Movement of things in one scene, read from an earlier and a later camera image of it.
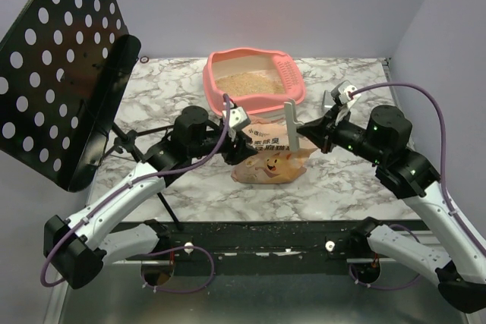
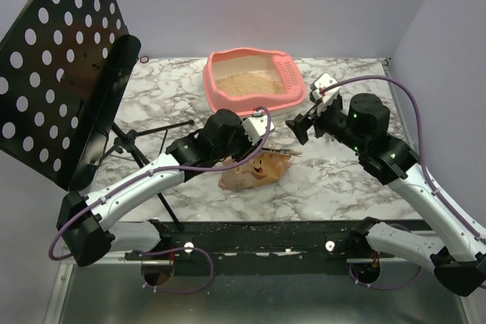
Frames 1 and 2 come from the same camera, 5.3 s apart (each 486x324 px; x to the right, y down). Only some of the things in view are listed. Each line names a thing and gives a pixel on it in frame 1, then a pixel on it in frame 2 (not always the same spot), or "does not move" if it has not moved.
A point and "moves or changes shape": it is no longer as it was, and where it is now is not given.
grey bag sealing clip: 292,125 to 282,150
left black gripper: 241,152 does not move
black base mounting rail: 301,247 does not move
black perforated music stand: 65,61 does not move
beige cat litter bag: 274,162 moves or changes shape
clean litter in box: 250,83 does not move
